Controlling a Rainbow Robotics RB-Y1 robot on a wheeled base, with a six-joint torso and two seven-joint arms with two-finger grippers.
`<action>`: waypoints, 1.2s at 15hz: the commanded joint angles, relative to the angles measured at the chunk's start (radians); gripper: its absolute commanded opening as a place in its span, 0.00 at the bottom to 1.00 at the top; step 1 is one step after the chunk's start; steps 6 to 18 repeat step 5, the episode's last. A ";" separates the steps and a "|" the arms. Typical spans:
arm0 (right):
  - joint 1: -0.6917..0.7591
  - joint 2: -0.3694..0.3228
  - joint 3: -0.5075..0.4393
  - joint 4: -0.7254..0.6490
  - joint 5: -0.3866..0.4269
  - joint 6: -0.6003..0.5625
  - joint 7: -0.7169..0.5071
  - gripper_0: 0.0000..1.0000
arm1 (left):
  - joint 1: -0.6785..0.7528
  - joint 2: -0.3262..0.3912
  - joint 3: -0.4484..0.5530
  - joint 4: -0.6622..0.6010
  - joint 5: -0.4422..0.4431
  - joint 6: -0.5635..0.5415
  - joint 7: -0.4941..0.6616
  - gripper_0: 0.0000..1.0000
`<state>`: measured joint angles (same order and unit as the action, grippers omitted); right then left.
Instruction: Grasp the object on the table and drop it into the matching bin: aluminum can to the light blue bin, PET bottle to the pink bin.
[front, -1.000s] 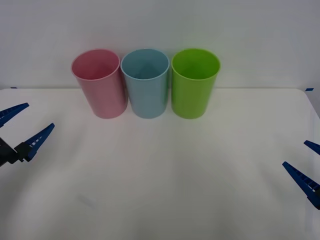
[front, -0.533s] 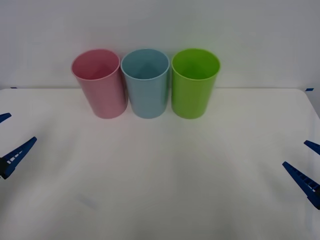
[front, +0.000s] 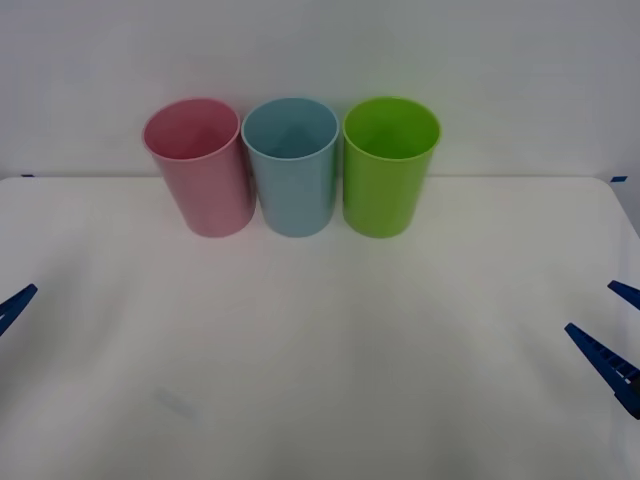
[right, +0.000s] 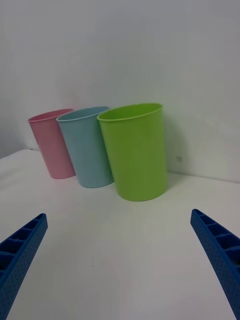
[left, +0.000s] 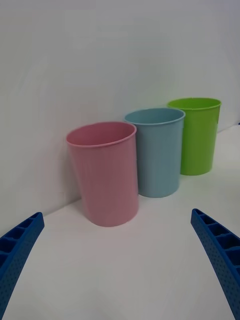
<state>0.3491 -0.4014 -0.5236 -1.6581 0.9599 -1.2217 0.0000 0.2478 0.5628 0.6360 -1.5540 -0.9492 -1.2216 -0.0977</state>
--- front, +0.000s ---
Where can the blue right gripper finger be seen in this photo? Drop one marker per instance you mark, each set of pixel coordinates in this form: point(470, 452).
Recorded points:
point(627, 294)
point(612, 367)

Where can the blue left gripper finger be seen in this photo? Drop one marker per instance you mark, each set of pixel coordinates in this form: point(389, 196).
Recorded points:
point(12, 317)
point(17, 299)

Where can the pink plastic bin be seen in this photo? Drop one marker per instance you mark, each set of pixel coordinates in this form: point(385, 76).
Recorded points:
point(210, 195)

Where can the green plastic bin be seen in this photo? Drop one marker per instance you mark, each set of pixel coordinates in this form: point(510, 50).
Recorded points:
point(382, 195)

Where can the pale blue plastic bin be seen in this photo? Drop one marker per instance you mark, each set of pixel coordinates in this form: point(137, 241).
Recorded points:
point(295, 195)

